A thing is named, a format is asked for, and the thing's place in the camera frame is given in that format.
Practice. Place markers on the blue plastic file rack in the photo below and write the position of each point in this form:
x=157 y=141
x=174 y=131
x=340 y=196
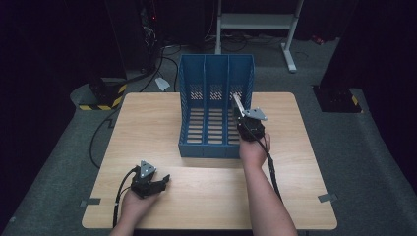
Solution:
x=211 y=131

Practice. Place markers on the white object on floor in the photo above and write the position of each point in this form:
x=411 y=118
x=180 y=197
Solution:
x=162 y=84

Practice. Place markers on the grey tape strip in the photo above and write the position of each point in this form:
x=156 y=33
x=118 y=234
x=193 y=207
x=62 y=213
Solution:
x=90 y=202
x=327 y=197

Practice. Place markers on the black yellow striped stand base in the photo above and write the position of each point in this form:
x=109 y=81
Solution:
x=105 y=95
x=339 y=100

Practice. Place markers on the person's right hand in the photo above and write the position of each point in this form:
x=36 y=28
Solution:
x=254 y=152

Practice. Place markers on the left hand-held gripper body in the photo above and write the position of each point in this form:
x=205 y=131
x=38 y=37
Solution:
x=144 y=185

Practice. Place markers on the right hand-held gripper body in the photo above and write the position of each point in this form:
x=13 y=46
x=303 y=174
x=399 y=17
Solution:
x=251 y=126

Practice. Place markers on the person's left hand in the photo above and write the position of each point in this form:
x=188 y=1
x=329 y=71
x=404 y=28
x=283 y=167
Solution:
x=136 y=205

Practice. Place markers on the white book with green leaf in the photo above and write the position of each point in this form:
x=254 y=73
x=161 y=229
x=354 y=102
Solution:
x=238 y=103

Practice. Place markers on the white metal stand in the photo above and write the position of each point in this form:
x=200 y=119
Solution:
x=255 y=21

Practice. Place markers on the red object on floor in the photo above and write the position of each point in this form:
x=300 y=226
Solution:
x=317 y=39

